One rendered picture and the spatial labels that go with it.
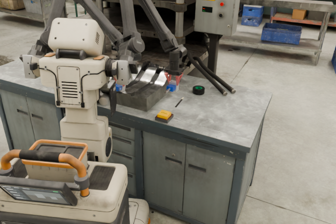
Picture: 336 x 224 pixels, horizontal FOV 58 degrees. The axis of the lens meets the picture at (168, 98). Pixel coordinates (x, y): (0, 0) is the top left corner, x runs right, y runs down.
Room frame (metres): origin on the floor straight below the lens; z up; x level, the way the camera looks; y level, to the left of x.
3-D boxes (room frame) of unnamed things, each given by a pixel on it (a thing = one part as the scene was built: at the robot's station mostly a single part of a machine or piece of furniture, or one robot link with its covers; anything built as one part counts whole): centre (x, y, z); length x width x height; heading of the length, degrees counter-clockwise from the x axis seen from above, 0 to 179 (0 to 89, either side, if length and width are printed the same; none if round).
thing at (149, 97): (1.85, 0.13, 0.87); 0.50 x 0.26 x 0.14; 155
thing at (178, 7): (2.89, 0.28, 1.20); 1.29 x 0.83 x 0.19; 65
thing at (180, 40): (2.89, 0.28, 0.96); 1.29 x 0.83 x 0.18; 65
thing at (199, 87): (1.84, -0.20, 0.82); 0.08 x 0.08 x 0.04
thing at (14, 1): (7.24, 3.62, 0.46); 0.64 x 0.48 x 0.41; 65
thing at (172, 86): (1.62, -0.01, 0.93); 0.13 x 0.05 x 0.05; 153
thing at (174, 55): (1.66, -0.03, 1.12); 0.07 x 0.06 x 0.07; 149
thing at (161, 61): (2.90, 0.30, 0.76); 1.30 x 0.84 x 0.07; 65
